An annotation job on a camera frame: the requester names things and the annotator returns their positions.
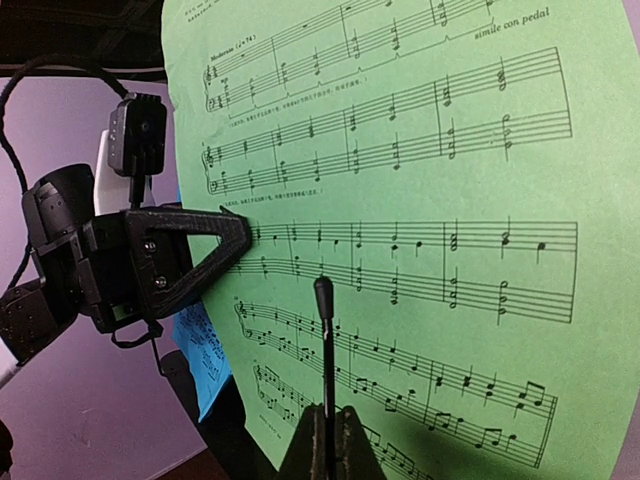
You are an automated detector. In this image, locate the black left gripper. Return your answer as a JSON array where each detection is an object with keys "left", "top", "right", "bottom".
[{"left": 74, "top": 206, "right": 251, "bottom": 334}]

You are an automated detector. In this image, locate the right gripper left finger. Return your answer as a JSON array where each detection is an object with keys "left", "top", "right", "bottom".
[{"left": 277, "top": 404, "right": 329, "bottom": 480}]

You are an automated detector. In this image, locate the green sheet music page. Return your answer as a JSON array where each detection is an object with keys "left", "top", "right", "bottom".
[{"left": 162, "top": 0, "right": 639, "bottom": 479}]

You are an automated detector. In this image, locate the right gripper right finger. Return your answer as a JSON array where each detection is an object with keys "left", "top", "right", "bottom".
[{"left": 333, "top": 406, "right": 386, "bottom": 480}]

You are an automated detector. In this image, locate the blue sheet music page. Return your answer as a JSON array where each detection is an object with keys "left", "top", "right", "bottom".
[{"left": 172, "top": 302, "right": 232, "bottom": 422}]

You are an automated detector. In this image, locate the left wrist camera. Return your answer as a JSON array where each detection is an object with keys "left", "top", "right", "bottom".
[{"left": 93, "top": 92, "right": 167, "bottom": 215}]

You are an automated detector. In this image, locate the black music stand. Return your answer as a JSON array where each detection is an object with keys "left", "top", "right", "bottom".
[{"left": 159, "top": 274, "right": 361, "bottom": 480}]

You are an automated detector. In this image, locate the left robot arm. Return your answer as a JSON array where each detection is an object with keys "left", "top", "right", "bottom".
[{"left": 1, "top": 164, "right": 252, "bottom": 384}]

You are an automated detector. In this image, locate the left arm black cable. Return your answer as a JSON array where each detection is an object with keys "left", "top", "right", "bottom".
[{"left": 0, "top": 54, "right": 136, "bottom": 291}]

